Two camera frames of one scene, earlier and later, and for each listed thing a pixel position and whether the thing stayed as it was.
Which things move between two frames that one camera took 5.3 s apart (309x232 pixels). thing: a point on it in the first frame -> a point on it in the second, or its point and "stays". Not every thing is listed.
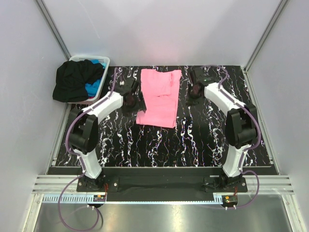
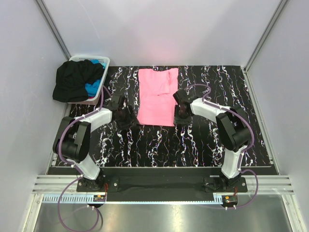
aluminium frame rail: x=64 y=189 stays
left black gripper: x=140 y=105 -> x=131 y=118
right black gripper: x=190 y=102 -> x=177 y=119
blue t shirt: x=93 y=88 stays
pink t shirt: x=161 y=91 stays
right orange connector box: x=230 y=199 stays
